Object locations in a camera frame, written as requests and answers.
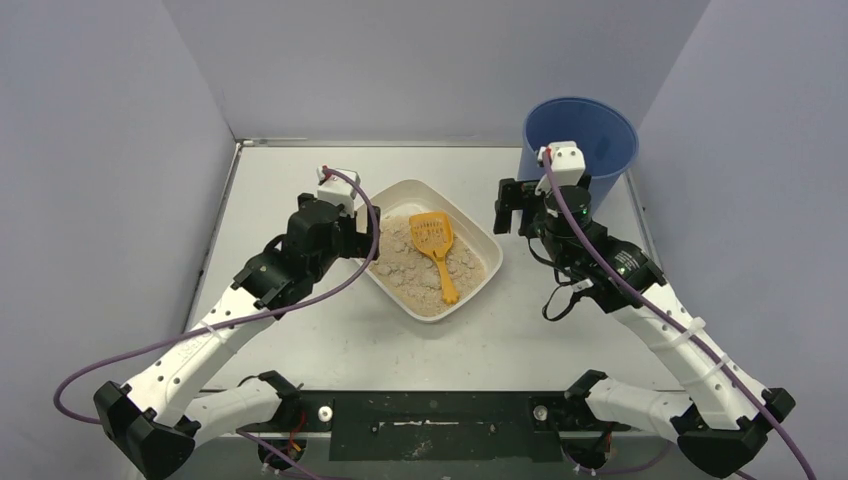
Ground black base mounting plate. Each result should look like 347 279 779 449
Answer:
256 389 631 464

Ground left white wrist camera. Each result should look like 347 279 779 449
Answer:
316 165 357 218

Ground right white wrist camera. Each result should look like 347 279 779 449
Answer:
537 141 585 186

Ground white plastic litter tray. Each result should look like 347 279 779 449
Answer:
366 180 503 323

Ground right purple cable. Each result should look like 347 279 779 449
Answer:
542 150 817 480

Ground purple cable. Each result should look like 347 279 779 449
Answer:
53 168 381 425
542 150 817 480

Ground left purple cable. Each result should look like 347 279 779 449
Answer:
53 168 381 425

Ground blue plastic bucket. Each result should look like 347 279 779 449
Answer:
517 97 639 209

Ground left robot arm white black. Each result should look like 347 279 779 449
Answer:
94 194 380 479

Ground beige cat litter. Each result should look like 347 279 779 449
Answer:
370 216 487 319

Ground orange plastic litter scoop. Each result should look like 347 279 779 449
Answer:
409 211 459 305

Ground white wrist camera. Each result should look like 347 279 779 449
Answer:
537 141 585 186
316 165 357 218

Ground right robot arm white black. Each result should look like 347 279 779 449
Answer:
493 179 796 478

